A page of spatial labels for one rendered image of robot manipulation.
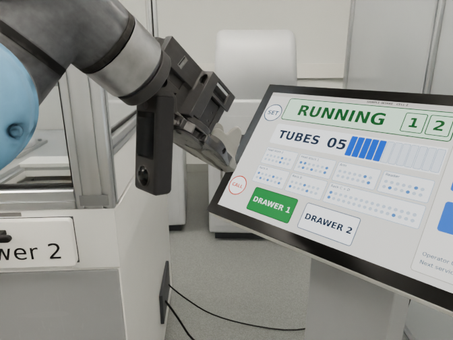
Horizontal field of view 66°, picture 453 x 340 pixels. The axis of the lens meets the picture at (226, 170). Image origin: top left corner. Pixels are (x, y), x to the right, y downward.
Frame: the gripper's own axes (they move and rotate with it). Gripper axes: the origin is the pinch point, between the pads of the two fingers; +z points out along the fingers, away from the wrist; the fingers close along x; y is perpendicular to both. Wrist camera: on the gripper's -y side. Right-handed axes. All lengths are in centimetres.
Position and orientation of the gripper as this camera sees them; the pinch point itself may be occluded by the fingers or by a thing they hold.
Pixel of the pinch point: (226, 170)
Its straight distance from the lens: 52.0
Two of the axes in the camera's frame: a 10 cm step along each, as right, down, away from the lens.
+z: 5.2, 4.4, 7.3
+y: 4.4, -8.7, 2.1
